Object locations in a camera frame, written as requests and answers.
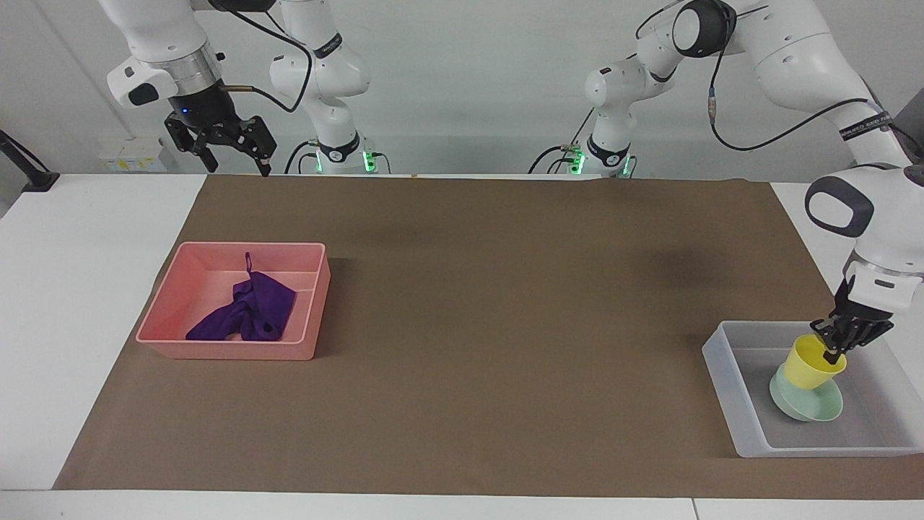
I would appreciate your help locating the pink plastic box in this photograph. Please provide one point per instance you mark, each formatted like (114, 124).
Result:
(296, 318)

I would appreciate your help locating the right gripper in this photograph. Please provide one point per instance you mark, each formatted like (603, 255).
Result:
(203, 107)

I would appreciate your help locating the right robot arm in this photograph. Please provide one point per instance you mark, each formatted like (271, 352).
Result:
(159, 36)

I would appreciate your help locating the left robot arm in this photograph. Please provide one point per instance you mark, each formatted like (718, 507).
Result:
(794, 58)

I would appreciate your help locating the white wall socket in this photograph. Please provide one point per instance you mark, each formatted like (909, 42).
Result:
(133, 154)

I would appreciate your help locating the purple cloth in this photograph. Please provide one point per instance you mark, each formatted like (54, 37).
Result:
(253, 310)

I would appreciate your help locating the translucent white plastic box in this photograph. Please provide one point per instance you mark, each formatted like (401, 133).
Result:
(729, 375)

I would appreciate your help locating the black stand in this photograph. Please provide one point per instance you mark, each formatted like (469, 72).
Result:
(32, 173)

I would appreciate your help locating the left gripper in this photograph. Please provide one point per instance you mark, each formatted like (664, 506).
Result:
(843, 303)

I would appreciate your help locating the yellow plastic cup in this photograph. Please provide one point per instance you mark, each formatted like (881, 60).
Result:
(805, 368)

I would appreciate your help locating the light green plastic bowl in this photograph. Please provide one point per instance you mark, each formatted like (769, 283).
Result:
(812, 406)

